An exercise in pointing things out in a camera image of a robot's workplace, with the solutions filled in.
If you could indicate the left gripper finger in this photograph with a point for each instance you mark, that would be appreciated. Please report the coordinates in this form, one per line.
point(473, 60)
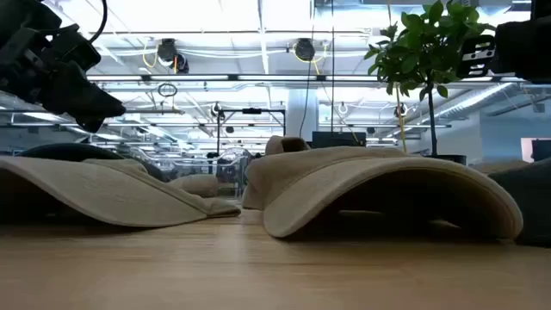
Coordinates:
point(91, 124)
point(82, 99)

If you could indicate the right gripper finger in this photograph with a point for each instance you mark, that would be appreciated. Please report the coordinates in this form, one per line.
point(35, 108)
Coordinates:
point(467, 64)

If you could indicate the dark grey baseball cap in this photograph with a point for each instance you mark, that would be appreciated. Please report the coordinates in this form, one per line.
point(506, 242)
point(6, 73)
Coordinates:
point(529, 202)

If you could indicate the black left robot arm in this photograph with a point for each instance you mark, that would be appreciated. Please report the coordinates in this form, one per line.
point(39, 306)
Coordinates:
point(21, 15)

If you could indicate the green leafy potted tree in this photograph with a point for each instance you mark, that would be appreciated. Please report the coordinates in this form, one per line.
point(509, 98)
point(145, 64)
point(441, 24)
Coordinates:
point(426, 47)

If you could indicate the black plant pot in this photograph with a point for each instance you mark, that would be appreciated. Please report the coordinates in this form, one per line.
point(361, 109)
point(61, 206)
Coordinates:
point(447, 159)

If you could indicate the clear plastic bin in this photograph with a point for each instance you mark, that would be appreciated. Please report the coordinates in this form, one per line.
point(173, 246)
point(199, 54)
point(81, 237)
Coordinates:
point(202, 165)

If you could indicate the dark computer monitor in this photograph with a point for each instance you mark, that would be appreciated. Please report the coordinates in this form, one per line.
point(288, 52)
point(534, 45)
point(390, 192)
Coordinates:
point(338, 138)

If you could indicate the silver ventilation duct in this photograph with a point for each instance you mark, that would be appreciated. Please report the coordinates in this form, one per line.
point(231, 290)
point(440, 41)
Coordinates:
point(473, 99)

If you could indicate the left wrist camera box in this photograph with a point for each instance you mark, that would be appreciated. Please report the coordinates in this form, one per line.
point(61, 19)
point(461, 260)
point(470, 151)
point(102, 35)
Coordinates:
point(79, 51)

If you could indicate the dark wall monitor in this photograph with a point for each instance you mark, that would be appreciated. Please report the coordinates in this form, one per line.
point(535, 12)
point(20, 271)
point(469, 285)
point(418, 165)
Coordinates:
point(541, 150)

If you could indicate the black overhead gantry frame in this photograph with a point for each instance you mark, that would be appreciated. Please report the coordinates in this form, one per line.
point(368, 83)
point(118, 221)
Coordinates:
point(251, 111)

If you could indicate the long ceiling light rail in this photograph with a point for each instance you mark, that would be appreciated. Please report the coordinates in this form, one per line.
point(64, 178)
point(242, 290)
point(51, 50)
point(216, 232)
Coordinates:
point(258, 78)

